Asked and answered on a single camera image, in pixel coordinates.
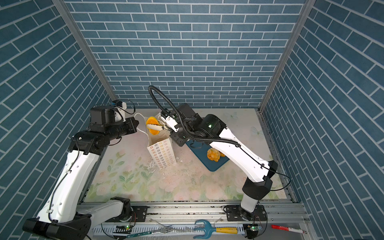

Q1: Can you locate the metal fork green handle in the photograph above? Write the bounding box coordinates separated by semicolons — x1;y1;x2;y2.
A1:
126;227;173;239

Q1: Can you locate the black corrugated cable hose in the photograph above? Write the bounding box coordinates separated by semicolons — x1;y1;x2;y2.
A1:
148;85;241;148

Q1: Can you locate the red white marker pen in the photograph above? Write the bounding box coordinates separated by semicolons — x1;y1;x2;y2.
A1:
271;225;307;234

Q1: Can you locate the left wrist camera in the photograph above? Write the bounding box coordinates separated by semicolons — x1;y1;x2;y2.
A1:
112;100;128;122

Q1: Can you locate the long oval yellow bread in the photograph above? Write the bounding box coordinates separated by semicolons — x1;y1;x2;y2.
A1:
146;117;162;135

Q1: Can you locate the aluminium corner post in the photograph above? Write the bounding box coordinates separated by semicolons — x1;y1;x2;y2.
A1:
52;0;117;101
259;0;316;113

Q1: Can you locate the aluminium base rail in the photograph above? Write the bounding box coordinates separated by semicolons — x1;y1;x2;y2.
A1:
131;200;310;224

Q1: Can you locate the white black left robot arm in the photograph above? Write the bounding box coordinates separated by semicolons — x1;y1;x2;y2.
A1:
23;105;139;240

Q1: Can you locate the aluminium corner post left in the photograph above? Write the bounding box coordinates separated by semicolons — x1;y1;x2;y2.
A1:
52;0;117;101

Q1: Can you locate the aluminium corner post right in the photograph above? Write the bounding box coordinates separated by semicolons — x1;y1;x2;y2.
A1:
259;0;316;113

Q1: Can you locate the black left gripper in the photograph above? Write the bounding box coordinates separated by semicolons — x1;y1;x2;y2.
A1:
104;116;140;142

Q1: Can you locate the white paper bag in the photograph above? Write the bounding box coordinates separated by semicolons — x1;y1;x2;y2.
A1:
134;113;177;169

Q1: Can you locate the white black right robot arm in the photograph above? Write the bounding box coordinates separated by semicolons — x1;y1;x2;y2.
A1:
161;104;278;220

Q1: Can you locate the knotted yellow bread roll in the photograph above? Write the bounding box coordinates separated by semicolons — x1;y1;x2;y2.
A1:
207;148;226;162

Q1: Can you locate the dark teal tray mat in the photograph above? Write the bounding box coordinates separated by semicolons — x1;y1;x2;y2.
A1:
185;139;230;172

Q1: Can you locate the teal yellow garden fork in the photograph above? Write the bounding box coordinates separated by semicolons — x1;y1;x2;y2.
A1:
193;220;238;240

